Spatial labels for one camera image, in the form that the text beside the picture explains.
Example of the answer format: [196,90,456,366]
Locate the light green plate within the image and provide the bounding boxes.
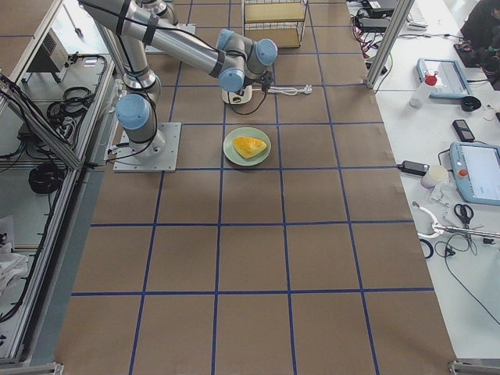
[223,127,271,166]

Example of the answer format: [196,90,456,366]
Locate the near blue teach pendant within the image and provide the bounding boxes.
[438,141,499,206]

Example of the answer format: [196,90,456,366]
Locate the wire shelf with wooden boards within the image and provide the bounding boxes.
[241,0,308,48]

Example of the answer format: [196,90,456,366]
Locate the grey electronics box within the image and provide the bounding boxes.
[27,28,69,84]

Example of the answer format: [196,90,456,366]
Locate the far blue teach pendant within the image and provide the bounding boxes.
[416,58,472,99]

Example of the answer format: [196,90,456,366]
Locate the blue teach pendant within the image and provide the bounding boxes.
[438,141,499,206]
[416,58,472,99]

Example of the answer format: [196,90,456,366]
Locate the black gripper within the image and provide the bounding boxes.
[241,70,273,93]

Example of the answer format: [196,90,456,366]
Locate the white paper cup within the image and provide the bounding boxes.
[420,165,448,189]

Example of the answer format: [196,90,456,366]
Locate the coiled black cable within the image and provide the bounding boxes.
[28,161,64,195]

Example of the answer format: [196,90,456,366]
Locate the blue tape roll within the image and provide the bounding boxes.
[419,238,434,259]

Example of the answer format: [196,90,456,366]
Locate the black round lid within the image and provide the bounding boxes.
[460,96,482,113]

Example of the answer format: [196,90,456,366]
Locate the triangular golden bread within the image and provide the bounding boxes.
[232,137,267,159]

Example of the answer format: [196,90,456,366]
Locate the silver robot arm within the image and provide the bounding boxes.
[147,53,276,168]

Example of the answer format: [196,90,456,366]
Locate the clear bottle red cap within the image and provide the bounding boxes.
[409,71,438,109]

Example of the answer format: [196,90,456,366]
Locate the white toaster power cable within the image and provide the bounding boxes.
[252,84,315,96]

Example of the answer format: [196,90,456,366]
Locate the aluminium frame post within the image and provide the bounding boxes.
[365,0,414,88]

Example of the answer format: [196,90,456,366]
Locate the black phone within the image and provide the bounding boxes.
[452,120,475,142]

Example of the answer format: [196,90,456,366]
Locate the white toaster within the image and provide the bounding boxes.
[221,85,253,105]

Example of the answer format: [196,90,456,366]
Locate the white curved bracket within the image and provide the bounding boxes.
[412,201,445,240]

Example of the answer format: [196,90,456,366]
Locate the black handled scissors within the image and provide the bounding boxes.
[453,203,474,229]

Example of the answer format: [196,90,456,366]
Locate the black power brick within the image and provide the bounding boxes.
[397,160,430,177]

